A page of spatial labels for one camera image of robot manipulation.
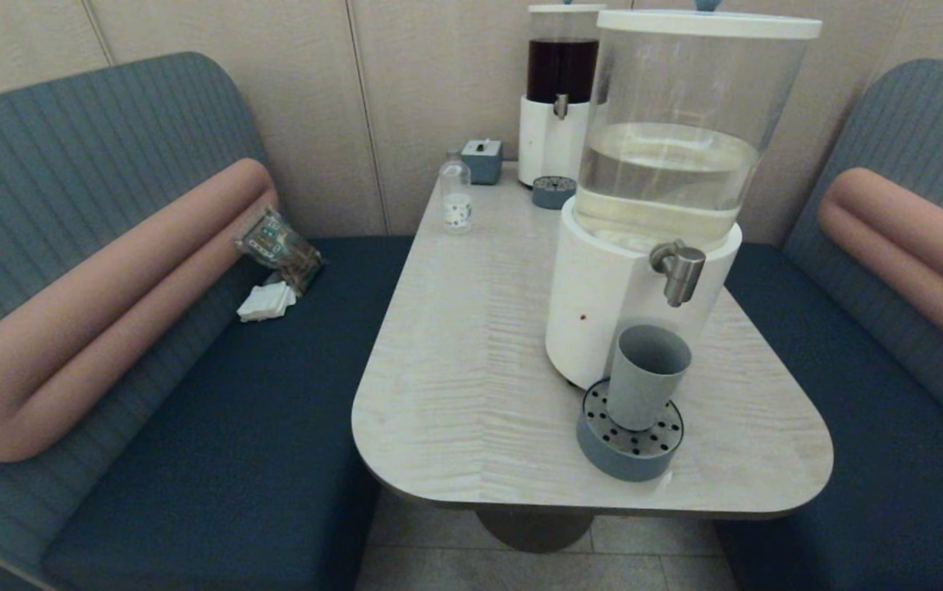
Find grey-blue plastic cup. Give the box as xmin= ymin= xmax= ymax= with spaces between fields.
xmin=607 ymin=324 xmax=693 ymax=433

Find silver water dispenser tap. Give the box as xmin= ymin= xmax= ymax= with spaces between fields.
xmin=649 ymin=240 xmax=707 ymax=309

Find small clear bottle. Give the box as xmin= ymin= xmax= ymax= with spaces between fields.
xmin=439 ymin=149 xmax=474 ymax=236

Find small blue round drip tray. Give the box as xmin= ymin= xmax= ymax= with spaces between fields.
xmin=531 ymin=175 xmax=578 ymax=210

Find clear tank water dispenser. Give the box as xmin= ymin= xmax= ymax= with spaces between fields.
xmin=545 ymin=31 xmax=808 ymax=393

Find blue-grey tissue box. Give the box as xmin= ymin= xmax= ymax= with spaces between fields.
xmin=461 ymin=138 xmax=504 ymax=186

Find dark drink dispenser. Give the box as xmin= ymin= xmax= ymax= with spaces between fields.
xmin=518 ymin=10 xmax=607 ymax=188

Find green snack bag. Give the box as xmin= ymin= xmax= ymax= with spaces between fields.
xmin=234 ymin=205 xmax=326 ymax=296

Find white folded napkins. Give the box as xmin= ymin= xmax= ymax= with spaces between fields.
xmin=236 ymin=282 xmax=298 ymax=323

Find large blue round drip tray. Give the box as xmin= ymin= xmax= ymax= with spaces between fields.
xmin=576 ymin=378 xmax=685 ymax=483

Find blue-grey booth sofa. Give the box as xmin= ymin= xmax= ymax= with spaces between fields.
xmin=713 ymin=57 xmax=943 ymax=591
xmin=0 ymin=51 xmax=414 ymax=591

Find water dispenser white lid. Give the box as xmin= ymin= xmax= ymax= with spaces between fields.
xmin=597 ymin=0 xmax=823 ymax=40

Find pink bolster cushion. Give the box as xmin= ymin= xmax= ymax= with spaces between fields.
xmin=0 ymin=158 xmax=279 ymax=463
xmin=817 ymin=167 xmax=943 ymax=374

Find dark round table pedestal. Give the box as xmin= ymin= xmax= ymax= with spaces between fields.
xmin=475 ymin=509 xmax=595 ymax=553

